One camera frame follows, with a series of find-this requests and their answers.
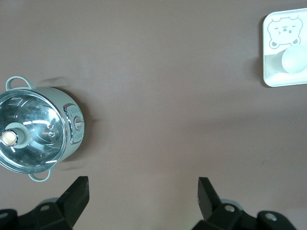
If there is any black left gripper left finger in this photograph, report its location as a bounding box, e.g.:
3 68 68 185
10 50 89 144
0 176 90 230

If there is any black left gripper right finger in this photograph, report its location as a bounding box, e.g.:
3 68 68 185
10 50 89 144
193 177 299 230

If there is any white plastic cup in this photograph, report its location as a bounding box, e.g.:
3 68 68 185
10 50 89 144
269 45 307 75

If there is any glass pot lid with knob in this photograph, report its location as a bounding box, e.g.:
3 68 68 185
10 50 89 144
0 90 69 174

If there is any pale green electric cooking pot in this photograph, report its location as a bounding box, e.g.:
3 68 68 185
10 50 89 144
0 76 86 182

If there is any white tray with bear print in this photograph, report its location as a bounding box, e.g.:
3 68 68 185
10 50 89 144
262 8 307 88

